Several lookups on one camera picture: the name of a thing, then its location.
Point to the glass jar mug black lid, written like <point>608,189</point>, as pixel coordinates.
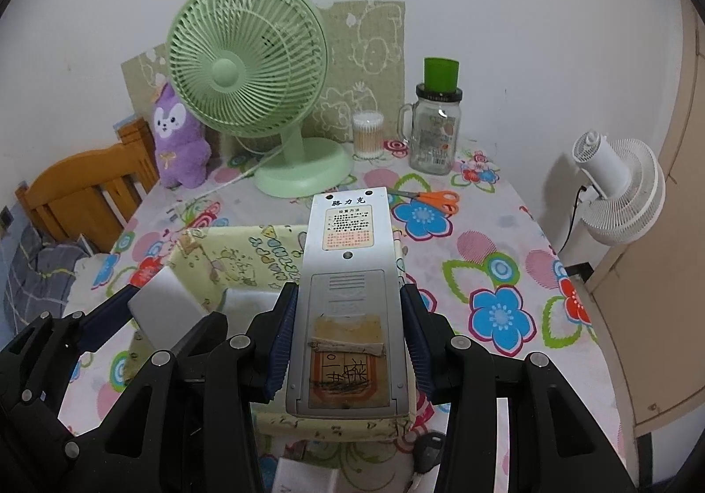
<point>432,140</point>

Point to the wall socket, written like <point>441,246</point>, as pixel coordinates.
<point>5,220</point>

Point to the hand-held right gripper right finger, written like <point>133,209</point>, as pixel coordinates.
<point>417,344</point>

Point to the white wall fan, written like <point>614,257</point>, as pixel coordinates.
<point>622,190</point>

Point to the purple plush toy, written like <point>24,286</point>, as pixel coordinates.
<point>179,140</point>

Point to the plain white box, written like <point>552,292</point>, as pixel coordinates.
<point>165,303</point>

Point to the grey remote control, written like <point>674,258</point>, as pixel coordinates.
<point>350,272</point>

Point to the beige printed cardboard sheet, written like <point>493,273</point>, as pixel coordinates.
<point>369,41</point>

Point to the yellow printed fabric storage box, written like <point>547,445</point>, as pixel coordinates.
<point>242,256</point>

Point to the cotton swab container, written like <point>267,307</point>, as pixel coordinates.
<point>368,138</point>

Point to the green desk fan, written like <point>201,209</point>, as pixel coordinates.
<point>242,69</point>

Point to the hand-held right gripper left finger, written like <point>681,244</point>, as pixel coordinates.
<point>280,344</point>

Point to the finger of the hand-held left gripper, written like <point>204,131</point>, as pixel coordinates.
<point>206,333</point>
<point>110,308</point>

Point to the grey plaid bedding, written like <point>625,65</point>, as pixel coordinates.
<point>33,272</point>

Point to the black car key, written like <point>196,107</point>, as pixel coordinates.
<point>429,451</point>

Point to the floral tablecloth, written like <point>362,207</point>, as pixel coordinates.
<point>495,250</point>

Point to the green plastic cup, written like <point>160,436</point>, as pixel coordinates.
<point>441,73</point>

